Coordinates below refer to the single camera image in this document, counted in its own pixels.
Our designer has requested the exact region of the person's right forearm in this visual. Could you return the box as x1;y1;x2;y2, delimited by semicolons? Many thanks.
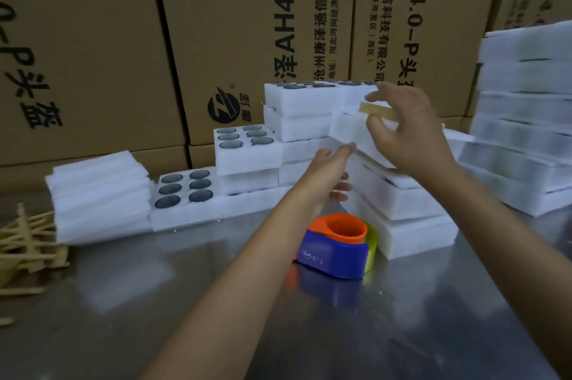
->
420;161;572;380

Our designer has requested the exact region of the set of dark round discs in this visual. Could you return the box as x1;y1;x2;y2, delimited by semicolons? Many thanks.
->
277;80;376;90
217;125;274;149
154;169;214;210

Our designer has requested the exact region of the stack of thin foam sheets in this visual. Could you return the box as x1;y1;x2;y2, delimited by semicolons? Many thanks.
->
45;150;153;246

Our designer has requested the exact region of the blue orange tape dispenser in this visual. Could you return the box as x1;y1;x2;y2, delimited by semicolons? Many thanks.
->
293;213;372;281

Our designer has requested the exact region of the pile of tan paper strips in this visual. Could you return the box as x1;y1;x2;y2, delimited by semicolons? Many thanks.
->
0;203;71;328

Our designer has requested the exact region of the wall of brown cardboard boxes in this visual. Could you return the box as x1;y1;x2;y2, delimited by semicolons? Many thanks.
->
0;0;572;194

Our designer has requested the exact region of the tall stack of foam trays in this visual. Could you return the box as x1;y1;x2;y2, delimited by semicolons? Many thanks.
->
458;20;572;218

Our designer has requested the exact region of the person's left hand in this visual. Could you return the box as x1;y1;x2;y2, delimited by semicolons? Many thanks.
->
293;143;357;211

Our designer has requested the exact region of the person's left forearm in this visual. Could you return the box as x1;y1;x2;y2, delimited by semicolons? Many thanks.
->
139;188;324;380

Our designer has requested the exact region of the white foam tray with holes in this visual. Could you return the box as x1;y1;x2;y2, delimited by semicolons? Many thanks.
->
214;124;283;176
264;80;380;119
150;168;224;232

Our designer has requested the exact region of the person's right hand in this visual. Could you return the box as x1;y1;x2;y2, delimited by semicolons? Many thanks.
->
364;81;457;180

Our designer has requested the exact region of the taped white foam package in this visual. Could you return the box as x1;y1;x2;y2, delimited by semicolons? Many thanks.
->
328;100;475;169

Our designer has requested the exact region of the tan tape strip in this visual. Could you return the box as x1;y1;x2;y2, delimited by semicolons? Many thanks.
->
359;101;399;122

